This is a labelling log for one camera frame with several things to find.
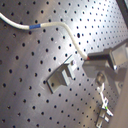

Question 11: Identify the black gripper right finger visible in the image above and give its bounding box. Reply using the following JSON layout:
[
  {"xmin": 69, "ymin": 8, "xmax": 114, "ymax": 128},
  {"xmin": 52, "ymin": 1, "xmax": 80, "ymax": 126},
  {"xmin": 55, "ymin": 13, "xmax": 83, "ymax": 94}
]
[{"xmin": 87, "ymin": 49, "xmax": 112, "ymax": 60}]

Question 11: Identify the grey metal cable clip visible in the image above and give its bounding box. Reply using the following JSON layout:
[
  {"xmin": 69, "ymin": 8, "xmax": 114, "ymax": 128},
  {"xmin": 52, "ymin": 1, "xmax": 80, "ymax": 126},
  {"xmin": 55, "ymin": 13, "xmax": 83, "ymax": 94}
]
[{"xmin": 47, "ymin": 60, "xmax": 76, "ymax": 93}]

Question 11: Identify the white cable with blue band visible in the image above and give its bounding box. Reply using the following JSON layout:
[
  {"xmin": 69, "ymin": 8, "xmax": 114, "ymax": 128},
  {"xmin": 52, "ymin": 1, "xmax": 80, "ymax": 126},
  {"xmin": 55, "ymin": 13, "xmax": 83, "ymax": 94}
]
[{"xmin": 0, "ymin": 12, "xmax": 92, "ymax": 61}]

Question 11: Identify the small metal bracket with wires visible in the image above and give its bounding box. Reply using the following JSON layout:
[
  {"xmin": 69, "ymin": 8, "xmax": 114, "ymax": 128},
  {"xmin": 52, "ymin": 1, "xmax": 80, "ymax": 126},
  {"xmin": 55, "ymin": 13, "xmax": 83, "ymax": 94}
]
[{"xmin": 96, "ymin": 84, "xmax": 113, "ymax": 128}]

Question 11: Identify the round metal screw post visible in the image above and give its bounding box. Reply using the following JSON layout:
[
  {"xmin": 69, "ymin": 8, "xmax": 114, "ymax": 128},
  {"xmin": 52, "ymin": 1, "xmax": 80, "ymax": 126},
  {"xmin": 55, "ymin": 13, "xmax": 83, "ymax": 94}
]
[{"xmin": 95, "ymin": 72, "xmax": 106, "ymax": 86}]

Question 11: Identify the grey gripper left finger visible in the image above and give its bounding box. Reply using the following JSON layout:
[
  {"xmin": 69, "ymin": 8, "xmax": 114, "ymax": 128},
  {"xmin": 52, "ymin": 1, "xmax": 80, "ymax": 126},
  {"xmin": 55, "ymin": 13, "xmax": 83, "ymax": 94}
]
[{"xmin": 82, "ymin": 61, "xmax": 117, "ymax": 76}]

